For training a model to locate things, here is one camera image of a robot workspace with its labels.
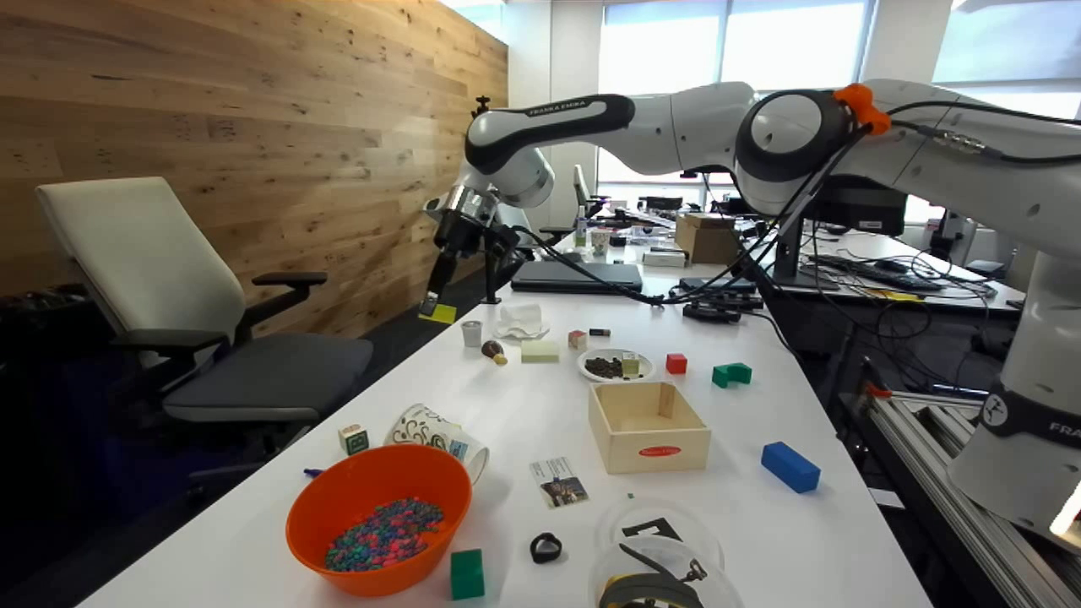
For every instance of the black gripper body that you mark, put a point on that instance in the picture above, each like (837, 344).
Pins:
(465, 231)

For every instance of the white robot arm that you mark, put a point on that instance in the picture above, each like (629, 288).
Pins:
(999, 167)

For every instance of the pale yellow block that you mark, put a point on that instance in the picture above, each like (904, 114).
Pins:
(537, 352)

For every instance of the green arch block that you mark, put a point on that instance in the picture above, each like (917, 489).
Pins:
(735, 373)

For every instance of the blue block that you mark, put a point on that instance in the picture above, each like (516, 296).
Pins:
(789, 467)

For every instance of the closed laptop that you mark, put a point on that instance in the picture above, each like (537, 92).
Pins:
(589, 278)

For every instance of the small white cup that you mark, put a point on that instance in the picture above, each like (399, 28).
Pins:
(471, 332)

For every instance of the crumpled white plastic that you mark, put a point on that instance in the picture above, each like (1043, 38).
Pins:
(522, 321)

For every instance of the brown small object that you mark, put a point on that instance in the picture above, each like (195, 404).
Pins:
(494, 352)

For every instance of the small round pink object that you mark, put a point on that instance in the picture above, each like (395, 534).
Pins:
(574, 339)

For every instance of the patterned mug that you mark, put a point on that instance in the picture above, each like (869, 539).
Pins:
(426, 427)

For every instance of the white plate with food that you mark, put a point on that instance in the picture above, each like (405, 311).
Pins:
(617, 365)

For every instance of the small wooden cube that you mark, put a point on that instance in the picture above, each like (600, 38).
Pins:
(351, 440)

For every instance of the red cube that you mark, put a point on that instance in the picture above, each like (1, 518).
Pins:
(677, 364)

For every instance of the wooden crate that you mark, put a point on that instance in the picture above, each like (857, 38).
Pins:
(706, 238)

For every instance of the wooden box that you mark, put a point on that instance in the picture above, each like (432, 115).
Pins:
(647, 427)

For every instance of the small printed card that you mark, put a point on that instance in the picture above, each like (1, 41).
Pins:
(557, 486)

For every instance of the black device on table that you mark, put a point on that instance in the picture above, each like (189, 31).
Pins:
(718, 302)

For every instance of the orange bowl with beads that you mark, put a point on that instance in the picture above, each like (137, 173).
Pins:
(381, 523)

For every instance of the green cube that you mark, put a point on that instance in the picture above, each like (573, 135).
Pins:
(467, 576)

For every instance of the white office chair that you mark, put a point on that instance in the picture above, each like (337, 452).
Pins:
(162, 288)

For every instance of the clear lid with tape roll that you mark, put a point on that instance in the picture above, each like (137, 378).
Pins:
(659, 555)

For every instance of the metal rail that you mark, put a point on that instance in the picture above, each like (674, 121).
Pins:
(1002, 509)

